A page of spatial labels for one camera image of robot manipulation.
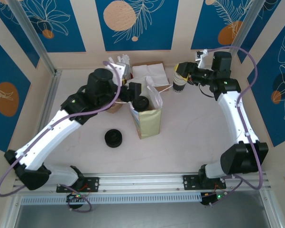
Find slotted grey cable duct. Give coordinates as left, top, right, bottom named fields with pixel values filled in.
left=20, top=192, right=202, bottom=206

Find brown pulp cup carrier stack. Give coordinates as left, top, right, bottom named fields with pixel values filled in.
left=106, top=104, right=122, bottom=114

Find aluminium mounting rail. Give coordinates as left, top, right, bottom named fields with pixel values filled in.
left=10, top=171, right=272, bottom=195

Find yellow paper takeout bag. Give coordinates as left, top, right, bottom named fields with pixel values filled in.
left=129, top=76, right=163, bottom=140

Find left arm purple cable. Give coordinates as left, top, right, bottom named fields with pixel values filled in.
left=0, top=60, right=121, bottom=212

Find white napkins in box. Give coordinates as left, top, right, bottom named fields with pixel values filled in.
left=132, top=61, right=170, bottom=92

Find stack of paper cups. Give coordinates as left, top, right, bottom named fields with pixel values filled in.
left=172, top=70, right=188, bottom=95

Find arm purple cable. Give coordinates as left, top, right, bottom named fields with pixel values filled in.
left=0, top=60, right=121, bottom=212
left=205, top=45, right=264, bottom=207

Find white paper napkin stack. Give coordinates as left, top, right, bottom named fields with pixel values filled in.
left=132, top=63, right=169, bottom=86

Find aluminium frame post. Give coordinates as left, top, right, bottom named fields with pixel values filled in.
left=222, top=0, right=276, bottom=71
left=8, top=0, right=62, bottom=76

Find aluminium side rail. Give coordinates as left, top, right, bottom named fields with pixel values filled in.
left=39, top=70, right=62, bottom=130

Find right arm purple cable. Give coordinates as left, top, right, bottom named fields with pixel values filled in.
left=205, top=45, right=264, bottom=207

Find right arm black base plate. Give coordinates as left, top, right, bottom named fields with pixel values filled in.
left=183, top=174, right=227, bottom=191

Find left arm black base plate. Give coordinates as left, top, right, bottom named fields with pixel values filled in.
left=56, top=177, right=100, bottom=193

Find black coffee cup lid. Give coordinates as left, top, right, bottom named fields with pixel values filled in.
left=132, top=96, right=149, bottom=112

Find stack of black lids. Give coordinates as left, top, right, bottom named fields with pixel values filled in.
left=104, top=128, right=123, bottom=149

